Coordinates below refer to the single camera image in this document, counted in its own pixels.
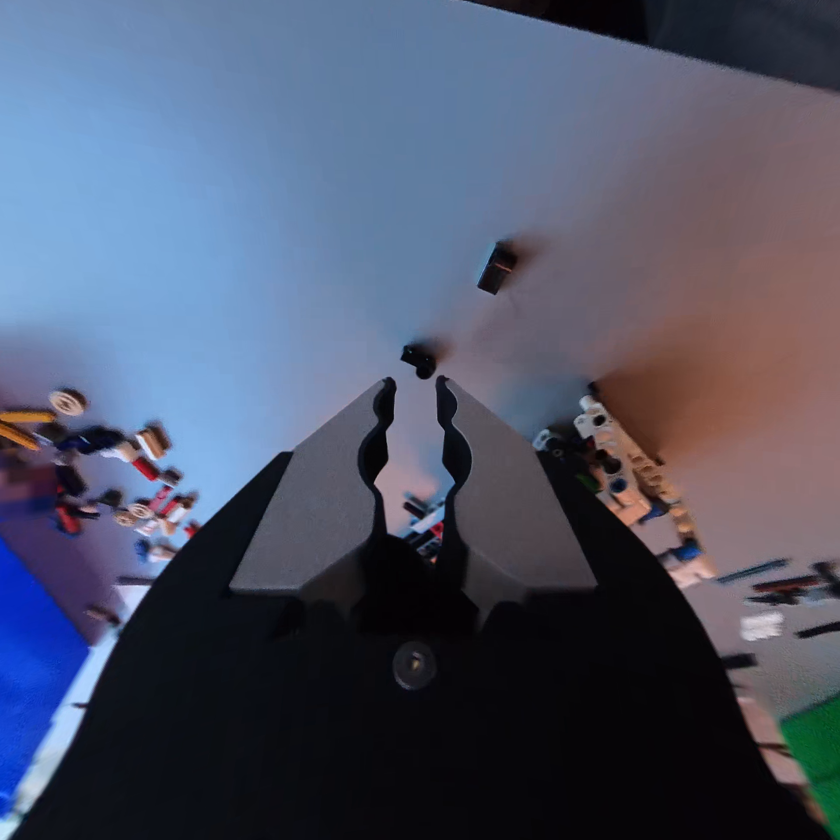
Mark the pile of small lego pieces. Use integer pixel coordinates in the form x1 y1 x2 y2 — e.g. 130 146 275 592
0 387 204 565

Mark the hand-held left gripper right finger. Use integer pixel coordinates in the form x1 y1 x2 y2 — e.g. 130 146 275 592
435 375 598 630

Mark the dark brown lego axle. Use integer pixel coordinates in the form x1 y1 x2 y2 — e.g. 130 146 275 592
748 575 824 606

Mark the green sheet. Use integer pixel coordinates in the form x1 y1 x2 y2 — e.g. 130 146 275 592
780 694 840 836

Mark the blue tray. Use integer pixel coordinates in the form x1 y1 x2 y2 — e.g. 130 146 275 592
0 537 91 816

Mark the black and red lego subassembly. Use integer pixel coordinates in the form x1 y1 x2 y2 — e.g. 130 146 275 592
400 491 454 560

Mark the white and black lego chassis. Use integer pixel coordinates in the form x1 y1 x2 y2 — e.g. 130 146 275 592
533 379 718 589

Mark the long grey lego axle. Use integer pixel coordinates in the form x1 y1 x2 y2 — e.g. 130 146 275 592
717 558 790 585

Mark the small black lego connector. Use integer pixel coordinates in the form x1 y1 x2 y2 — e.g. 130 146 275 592
400 341 439 380

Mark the black rectangular lego piece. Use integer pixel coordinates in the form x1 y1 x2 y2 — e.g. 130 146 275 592
477 240 518 296

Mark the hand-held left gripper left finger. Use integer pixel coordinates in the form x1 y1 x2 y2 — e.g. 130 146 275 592
230 377 397 614

